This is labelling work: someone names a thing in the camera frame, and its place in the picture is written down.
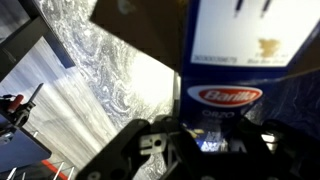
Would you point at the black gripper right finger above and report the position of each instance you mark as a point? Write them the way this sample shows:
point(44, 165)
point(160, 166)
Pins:
point(293, 150)

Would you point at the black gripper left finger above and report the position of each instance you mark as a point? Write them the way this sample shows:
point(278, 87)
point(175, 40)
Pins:
point(120, 150)

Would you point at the blue Barilla orzo box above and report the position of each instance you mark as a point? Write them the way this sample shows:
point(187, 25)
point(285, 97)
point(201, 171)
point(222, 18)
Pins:
point(226, 66)

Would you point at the red strip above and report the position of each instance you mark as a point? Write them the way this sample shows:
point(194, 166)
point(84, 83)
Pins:
point(55, 169)

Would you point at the blue board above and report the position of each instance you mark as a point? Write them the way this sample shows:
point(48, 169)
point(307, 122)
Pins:
point(20, 150)

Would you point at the tall black side panel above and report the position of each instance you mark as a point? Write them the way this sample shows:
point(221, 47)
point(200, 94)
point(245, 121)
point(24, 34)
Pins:
point(23, 43)

